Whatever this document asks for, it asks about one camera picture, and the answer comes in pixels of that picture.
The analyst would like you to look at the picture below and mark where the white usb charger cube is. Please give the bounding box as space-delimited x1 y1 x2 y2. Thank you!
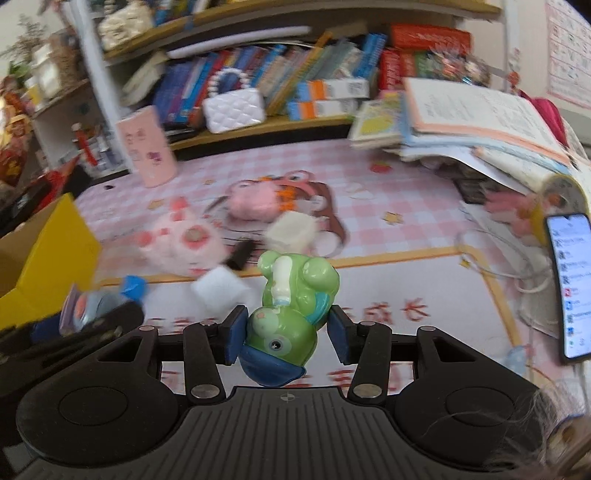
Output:
190 265 250 318

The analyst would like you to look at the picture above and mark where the mint green eraser case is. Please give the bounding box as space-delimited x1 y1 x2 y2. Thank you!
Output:
59 284 131 336

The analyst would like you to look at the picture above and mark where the green frog toy figure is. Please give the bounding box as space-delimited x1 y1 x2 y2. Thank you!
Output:
239 250 339 388

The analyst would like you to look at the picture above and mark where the large pink plush pig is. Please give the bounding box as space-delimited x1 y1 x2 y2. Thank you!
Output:
135 197 228 278

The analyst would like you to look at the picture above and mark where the cream silicone earbud case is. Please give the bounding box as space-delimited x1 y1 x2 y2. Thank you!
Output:
263 211 318 254

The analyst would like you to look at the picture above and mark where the small pink plush keychain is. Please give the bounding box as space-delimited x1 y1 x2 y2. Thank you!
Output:
228 177 297 223

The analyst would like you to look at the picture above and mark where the blue wrapper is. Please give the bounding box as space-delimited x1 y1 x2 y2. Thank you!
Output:
119 275 147 303

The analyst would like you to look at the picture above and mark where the pink checkered desk mat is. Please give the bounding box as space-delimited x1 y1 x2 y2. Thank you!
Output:
76 140 577 389

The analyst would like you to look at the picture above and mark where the yellow cardboard box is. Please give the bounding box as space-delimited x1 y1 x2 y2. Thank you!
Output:
0 194 101 328

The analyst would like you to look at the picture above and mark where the pink cylindrical pen holder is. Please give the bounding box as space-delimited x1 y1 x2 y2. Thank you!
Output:
116 105 177 188

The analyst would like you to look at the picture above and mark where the smartphone with lit screen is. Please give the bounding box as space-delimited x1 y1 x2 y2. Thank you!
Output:
545 212 591 364

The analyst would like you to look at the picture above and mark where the white quilted pearl handbag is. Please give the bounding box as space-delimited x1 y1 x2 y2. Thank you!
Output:
202 67 266 134

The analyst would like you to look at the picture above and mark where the lower orange white box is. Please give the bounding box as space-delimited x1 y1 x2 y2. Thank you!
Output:
287 99 359 121

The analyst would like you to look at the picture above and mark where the orange white box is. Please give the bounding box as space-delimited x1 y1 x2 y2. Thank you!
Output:
287 99 359 121
295 78 370 102

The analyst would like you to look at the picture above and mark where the stack of open books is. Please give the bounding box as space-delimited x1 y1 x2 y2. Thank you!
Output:
348 78 590 200

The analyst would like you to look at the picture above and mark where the white side shelf unit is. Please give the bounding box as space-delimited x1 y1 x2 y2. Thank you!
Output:
27 78 130 176

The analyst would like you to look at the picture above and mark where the upper orange white box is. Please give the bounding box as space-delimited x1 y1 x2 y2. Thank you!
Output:
295 78 370 102

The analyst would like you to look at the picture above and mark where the row of colourful books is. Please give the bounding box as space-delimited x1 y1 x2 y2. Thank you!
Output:
121 32 389 128

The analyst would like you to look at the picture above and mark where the wooden bookshelf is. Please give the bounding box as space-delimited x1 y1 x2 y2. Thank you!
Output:
71 1 504 171

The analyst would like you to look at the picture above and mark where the red dictionary book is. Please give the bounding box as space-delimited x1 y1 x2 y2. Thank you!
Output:
391 24 472 54

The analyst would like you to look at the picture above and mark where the white charging cable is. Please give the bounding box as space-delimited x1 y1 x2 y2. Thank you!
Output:
454 202 555 296

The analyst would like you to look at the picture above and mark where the alphabet wall poster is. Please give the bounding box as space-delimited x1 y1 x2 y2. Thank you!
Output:
546 0 590 109

